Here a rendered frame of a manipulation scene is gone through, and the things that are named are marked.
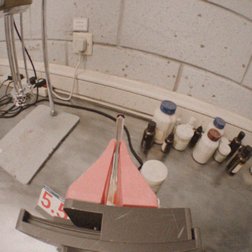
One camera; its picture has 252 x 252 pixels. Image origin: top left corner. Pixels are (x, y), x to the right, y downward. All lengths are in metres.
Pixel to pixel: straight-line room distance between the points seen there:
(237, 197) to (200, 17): 0.55
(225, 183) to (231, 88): 0.31
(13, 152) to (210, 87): 0.67
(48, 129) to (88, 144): 0.15
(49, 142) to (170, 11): 0.54
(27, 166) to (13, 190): 0.08
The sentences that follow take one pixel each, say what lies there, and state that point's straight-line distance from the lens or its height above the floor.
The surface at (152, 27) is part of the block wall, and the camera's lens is 0.54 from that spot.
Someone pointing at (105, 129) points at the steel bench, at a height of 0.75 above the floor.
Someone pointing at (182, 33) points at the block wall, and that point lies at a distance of 0.53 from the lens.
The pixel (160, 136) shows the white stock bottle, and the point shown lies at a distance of 0.50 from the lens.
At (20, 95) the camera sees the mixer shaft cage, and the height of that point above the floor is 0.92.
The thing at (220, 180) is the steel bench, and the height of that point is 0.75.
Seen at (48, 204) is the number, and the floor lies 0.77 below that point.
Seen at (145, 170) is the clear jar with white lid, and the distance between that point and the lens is 0.36.
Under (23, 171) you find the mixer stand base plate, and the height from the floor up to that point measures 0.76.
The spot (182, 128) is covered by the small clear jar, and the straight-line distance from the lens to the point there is 0.51.
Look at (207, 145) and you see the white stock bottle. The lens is 0.48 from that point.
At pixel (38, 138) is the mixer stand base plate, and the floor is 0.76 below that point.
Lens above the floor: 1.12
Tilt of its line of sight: 41 degrees down
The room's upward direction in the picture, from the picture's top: 8 degrees clockwise
